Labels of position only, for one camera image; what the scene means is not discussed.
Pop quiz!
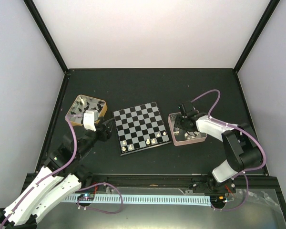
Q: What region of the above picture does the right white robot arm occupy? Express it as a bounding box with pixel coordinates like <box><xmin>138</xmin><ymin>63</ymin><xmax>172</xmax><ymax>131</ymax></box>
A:
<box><xmin>174</xmin><ymin>101</ymin><xmax>266</xmax><ymax>192</ymax></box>

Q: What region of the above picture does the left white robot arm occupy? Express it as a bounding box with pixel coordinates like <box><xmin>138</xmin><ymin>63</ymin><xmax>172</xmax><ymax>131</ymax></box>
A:
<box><xmin>0</xmin><ymin>124</ymin><xmax>112</xmax><ymax>229</ymax></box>

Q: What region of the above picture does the black white chess board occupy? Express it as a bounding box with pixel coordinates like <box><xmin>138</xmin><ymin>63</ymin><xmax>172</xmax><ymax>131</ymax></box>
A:
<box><xmin>113</xmin><ymin>102</ymin><xmax>171</xmax><ymax>156</ymax></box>

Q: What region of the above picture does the small circuit board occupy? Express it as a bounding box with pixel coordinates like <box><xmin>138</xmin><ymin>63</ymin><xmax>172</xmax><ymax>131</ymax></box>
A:
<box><xmin>78</xmin><ymin>193</ymin><xmax>94</xmax><ymax>201</ymax></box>

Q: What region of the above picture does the pink tin box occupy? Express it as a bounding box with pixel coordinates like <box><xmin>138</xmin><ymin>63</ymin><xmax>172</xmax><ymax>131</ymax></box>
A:
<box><xmin>168</xmin><ymin>113</ymin><xmax>207</xmax><ymax>146</ymax></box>

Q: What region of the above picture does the gold tin box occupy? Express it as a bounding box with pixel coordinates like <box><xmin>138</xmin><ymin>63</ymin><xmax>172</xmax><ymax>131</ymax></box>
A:
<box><xmin>67</xmin><ymin>94</ymin><xmax>108</xmax><ymax>126</ymax></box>

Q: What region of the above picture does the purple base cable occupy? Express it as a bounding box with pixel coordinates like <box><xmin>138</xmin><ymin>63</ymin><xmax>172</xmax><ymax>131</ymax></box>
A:
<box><xmin>76</xmin><ymin>182</ymin><xmax>123</xmax><ymax>213</ymax></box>

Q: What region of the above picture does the white slotted cable duct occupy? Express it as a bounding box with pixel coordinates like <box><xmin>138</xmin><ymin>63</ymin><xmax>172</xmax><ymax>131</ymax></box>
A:
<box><xmin>62</xmin><ymin>194</ymin><xmax>211</xmax><ymax>207</ymax></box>

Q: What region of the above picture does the black aluminium frame rail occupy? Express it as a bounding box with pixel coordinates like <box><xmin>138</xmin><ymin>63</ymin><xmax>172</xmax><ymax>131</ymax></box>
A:
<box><xmin>20</xmin><ymin>173</ymin><xmax>281</xmax><ymax>193</ymax></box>

